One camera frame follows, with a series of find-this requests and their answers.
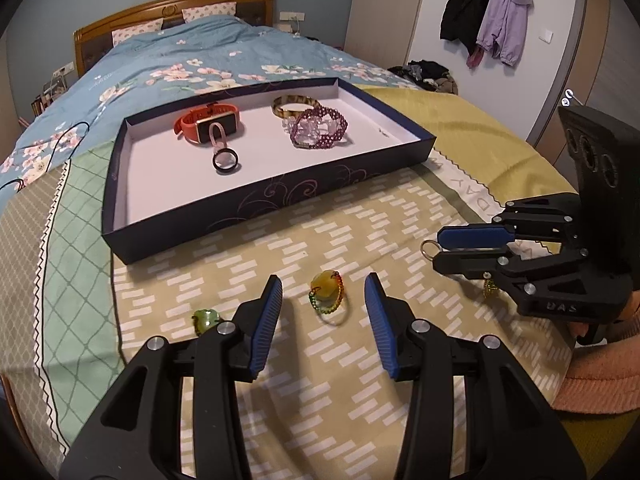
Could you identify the black jacket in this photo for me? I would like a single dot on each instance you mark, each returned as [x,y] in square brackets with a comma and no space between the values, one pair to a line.
[462,15]

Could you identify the purple jacket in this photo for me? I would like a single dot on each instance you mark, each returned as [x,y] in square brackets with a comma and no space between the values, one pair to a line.
[507,15]

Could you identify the person's right forearm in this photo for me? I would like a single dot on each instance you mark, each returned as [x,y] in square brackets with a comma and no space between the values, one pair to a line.
[600,380]

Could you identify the wooden door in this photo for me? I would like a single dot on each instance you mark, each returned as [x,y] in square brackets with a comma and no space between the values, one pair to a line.
[600,35]

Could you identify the white light switch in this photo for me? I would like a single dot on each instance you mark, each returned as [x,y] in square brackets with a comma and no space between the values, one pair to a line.
[545,36]

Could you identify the pink hanging cloth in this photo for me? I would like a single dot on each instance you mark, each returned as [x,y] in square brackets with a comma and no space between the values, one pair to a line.
[475,57]

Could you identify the beige tall wardrobe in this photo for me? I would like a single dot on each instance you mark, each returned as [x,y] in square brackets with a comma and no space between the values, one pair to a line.
[390,10]

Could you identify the white wall socket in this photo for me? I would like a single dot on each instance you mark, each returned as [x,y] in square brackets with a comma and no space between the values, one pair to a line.
[64,69]
[291,15]

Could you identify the cluttered bedside table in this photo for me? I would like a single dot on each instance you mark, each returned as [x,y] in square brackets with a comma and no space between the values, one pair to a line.
[47,97]

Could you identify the brown patterned bangle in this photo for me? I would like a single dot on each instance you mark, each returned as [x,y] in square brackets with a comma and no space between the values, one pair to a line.
[282,102]

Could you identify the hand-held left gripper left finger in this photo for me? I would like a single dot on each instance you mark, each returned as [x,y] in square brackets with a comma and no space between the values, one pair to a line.
[265,330]

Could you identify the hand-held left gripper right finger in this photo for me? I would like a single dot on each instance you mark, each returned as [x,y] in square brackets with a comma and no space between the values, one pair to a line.
[382,330]

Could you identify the blue floral duvet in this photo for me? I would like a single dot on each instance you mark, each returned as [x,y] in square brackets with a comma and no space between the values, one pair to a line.
[200,45]

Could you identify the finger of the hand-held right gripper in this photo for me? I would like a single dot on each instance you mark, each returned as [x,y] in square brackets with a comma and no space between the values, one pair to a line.
[470,264]
[472,238]

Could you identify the dark blue box tray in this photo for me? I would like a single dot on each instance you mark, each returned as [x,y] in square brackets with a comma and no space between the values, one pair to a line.
[165,185]

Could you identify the wooden headboard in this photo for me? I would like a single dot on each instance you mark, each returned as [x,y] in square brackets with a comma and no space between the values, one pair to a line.
[175,7]

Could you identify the pile of dark clothes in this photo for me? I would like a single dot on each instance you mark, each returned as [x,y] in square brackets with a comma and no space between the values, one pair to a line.
[425,75]

